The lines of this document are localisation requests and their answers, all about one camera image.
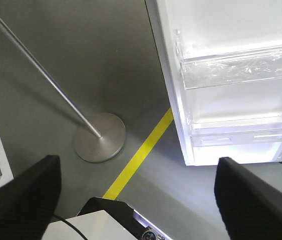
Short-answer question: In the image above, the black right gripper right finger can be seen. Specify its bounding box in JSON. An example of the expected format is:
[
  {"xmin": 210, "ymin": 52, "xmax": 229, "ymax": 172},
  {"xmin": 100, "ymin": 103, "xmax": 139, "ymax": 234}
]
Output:
[{"xmin": 214, "ymin": 157, "xmax": 282, "ymax": 240}]

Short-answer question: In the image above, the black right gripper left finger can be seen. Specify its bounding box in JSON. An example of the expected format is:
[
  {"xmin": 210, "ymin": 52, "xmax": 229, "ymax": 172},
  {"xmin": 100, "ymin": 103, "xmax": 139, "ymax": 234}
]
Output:
[{"xmin": 0, "ymin": 155, "xmax": 61, "ymax": 240}]

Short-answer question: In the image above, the fridge door with shelves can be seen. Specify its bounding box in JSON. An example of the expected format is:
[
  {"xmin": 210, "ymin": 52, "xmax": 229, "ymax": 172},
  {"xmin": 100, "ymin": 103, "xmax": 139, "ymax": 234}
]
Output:
[{"xmin": 145, "ymin": 0, "xmax": 282, "ymax": 166}]

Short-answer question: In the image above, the clear lower door bin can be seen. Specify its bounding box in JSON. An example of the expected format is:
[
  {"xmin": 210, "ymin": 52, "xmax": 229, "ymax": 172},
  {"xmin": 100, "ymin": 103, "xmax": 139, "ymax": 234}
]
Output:
[{"xmin": 190, "ymin": 110, "xmax": 282, "ymax": 148}]

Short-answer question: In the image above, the clear door bin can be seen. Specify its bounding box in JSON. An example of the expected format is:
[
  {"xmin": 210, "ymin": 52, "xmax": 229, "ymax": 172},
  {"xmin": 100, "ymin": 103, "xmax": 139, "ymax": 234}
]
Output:
[
  {"xmin": 190, "ymin": 110, "xmax": 282, "ymax": 148},
  {"xmin": 174, "ymin": 29, "xmax": 282, "ymax": 90}
]

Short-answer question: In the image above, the silver floor stand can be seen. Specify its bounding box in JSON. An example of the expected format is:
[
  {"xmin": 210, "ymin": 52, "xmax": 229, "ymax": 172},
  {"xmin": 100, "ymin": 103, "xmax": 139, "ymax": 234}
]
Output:
[{"xmin": 0, "ymin": 17, "xmax": 126, "ymax": 164}]

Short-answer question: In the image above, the black robot body part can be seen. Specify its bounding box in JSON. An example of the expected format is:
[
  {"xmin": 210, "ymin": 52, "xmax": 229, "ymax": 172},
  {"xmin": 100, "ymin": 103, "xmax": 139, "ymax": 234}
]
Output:
[{"xmin": 43, "ymin": 196, "xmax": 174, "ymax": 240}]

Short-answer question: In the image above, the clear middle door bin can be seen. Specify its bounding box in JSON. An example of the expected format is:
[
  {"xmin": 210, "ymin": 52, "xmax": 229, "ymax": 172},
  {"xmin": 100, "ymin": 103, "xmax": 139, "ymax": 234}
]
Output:
[{"xmin": 174, "ymin": 29, "xmax": 282, "ymax": 90}]

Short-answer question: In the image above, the black cable on robot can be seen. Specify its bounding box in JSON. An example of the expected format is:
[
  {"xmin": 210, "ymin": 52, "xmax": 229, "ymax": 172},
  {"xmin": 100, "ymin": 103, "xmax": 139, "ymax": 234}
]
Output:
[{"xmin": 53, "ymin": 213, "xmax": 89, "ymax": 240}]

